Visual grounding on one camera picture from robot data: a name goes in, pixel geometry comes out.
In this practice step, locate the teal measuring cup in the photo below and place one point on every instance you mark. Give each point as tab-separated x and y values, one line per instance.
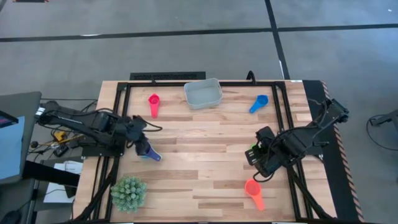
143	156

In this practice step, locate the orange measuring cup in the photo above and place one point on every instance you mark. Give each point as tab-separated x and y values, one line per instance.
252	187

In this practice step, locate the blue measuring cup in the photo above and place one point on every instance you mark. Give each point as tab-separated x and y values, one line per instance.
262	100

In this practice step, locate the white plastic basket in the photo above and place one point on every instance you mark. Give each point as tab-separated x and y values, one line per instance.
203	93

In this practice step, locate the blue laptop screen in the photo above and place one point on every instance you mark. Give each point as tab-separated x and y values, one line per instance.
11	149

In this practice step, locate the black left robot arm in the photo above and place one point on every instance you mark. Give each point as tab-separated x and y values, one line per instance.
77	121

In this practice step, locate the white paper sheets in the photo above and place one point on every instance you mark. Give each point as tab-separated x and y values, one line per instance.
59	186

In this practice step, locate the black table side panel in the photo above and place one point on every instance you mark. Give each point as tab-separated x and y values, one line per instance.
339	186

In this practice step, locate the yellow hand tool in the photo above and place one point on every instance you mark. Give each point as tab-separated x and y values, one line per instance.
60	136

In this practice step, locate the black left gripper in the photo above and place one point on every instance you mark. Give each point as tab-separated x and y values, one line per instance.
135	128

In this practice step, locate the pink measuring cup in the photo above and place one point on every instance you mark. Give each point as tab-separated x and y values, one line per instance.
154	100

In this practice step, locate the black aluminium table frame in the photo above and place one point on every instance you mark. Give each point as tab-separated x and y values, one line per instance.
155	84

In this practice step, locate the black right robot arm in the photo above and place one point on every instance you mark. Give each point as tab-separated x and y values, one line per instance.
311	132

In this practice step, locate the purple measuring cup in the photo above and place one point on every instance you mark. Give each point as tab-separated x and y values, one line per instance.
154	154

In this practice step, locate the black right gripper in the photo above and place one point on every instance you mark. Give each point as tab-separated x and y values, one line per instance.
265	155

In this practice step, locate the green artificial succulent plant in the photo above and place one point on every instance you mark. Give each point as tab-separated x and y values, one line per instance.
129	194

